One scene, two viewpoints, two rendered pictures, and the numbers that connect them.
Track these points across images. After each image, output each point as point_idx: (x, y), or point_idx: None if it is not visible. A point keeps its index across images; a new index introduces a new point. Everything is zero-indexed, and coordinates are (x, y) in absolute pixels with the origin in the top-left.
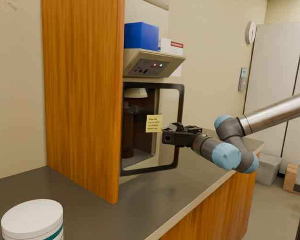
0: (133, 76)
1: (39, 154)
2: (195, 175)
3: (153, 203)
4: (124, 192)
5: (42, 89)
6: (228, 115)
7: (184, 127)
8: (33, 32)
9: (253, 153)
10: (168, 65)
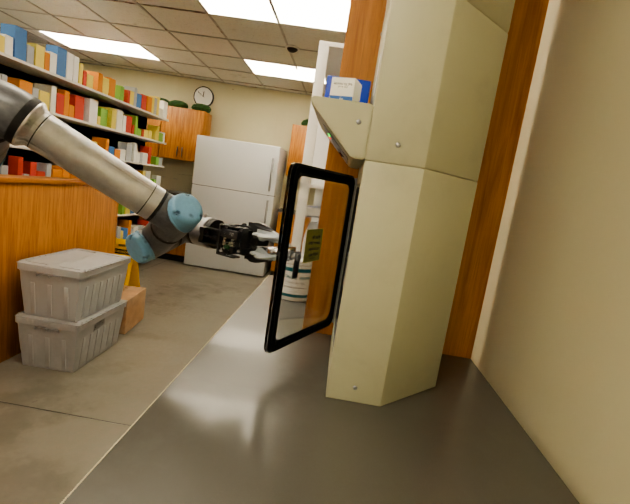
0: (350, 165)
1: (480, 335)
2: (223, 394)
3: (258, 333)
4: (309, 339)
5: (508, 228)
6: (181, 193)
7: (246, 225)
8: (524, 135)
9: (136, 230)
10: (329, 131)
